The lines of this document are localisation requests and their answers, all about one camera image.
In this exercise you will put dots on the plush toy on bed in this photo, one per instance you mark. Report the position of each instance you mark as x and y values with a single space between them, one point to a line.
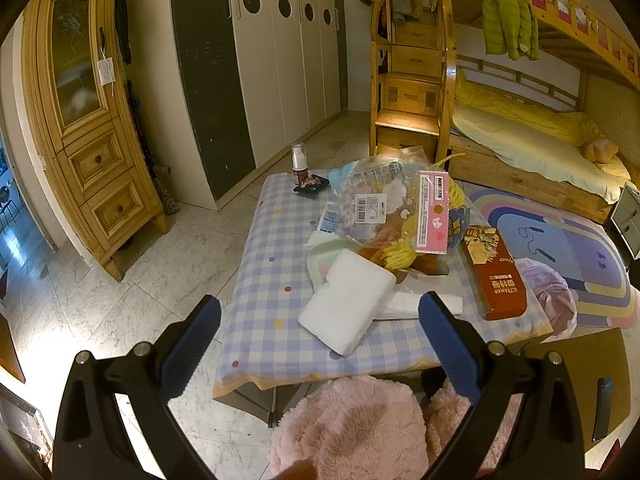
600 150

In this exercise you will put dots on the pink product card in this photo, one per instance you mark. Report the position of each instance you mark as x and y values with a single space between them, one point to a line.
433 212

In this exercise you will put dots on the dark green small tray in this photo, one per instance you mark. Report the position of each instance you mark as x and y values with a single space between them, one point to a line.
312 186

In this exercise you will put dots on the checkered tablecloth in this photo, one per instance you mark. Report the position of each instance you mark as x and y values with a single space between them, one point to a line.
262 342

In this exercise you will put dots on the pink fluffy cushion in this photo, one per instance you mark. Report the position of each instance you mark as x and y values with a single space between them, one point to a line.
366 428

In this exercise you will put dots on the rainbow floor rug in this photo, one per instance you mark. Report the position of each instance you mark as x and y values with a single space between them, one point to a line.
575 247

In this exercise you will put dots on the blue white carton box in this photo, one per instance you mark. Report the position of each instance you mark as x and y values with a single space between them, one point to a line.
329 221

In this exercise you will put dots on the wooden bunk stair drawers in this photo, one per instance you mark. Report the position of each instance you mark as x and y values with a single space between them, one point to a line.
407 90

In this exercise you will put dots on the white brown bottle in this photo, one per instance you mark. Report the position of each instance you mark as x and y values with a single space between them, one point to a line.
299 163

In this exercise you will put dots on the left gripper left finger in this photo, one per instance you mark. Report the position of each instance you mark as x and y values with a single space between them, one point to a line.
91 441

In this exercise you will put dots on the yellow bed quilt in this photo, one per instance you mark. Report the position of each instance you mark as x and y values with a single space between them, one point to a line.
534 139

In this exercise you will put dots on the white paper tag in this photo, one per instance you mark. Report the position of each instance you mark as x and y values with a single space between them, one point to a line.
106 71

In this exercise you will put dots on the white bedside cabinet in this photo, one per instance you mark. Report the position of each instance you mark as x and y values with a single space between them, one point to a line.
626 218

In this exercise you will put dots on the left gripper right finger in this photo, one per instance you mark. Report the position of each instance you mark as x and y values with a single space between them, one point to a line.
546 439

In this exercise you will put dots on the light green pad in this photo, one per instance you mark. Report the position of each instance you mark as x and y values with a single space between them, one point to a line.
321 257

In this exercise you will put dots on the red cardboard box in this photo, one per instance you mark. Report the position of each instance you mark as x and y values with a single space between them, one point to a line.
501 283

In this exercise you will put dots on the clear plastic packaging bag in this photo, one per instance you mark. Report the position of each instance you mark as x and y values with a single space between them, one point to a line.
370 189

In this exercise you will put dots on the pine glass-door cabinet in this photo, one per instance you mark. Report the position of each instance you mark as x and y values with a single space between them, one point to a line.
84 133

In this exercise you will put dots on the white foam block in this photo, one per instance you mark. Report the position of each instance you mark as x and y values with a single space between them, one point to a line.
341 311

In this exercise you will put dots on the wooden bunk bed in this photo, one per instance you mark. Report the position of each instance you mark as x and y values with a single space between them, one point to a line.
577 49

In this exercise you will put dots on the white wardrobe with portholes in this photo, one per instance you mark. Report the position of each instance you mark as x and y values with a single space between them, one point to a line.
257 76

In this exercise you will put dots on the green puffer jacket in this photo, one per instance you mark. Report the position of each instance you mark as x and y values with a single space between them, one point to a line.
510 27

